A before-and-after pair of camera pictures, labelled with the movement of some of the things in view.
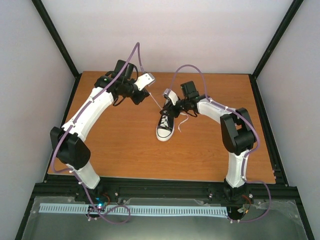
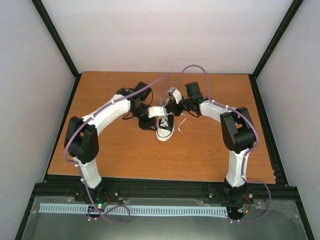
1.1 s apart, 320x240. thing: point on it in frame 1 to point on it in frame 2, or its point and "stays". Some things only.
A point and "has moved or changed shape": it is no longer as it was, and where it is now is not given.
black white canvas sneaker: x=165 y=127 stays
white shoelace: x=164 y=122 has moved or changed shape
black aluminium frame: x=55 y=185 stays
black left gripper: x=144 y=95 to x=145 y=124
